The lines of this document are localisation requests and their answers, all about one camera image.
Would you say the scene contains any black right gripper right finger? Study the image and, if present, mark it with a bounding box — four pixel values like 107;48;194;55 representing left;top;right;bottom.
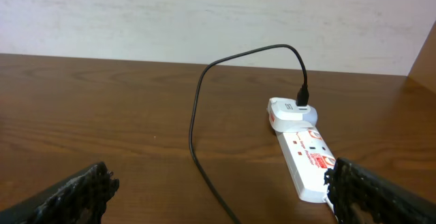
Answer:
324;158;435;224

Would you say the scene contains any black charger cable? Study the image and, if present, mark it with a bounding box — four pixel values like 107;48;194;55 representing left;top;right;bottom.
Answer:
188;44;310;224

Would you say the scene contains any white charger adapter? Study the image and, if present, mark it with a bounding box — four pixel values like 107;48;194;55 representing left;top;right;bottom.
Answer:
267;97;318;133

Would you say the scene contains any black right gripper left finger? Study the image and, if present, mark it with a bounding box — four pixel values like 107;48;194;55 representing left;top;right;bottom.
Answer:
1;161;120;224

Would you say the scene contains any white power strip cord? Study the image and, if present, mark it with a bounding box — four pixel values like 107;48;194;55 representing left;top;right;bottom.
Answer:
322;196;337;213

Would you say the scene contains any white power strip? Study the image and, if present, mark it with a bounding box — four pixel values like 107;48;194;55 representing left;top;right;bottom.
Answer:
276;127;336;204

